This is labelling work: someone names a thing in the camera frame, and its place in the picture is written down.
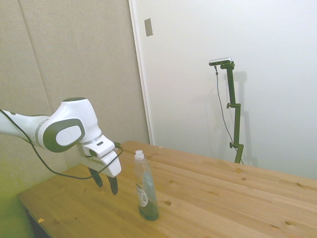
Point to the black camera stand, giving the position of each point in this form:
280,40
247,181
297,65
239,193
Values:
234,111

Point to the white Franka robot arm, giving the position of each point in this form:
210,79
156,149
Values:
71,116

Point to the silver exterior camera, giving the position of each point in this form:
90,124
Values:
220,61

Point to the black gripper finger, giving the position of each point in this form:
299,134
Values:
113,185
98,179

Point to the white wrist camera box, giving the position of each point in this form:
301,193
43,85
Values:
99,148

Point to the clear dish soap bottle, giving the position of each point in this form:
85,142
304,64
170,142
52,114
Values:
146,188

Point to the grey wall switch plate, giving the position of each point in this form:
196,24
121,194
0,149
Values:
148,27

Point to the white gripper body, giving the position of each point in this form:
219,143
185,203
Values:
109,164

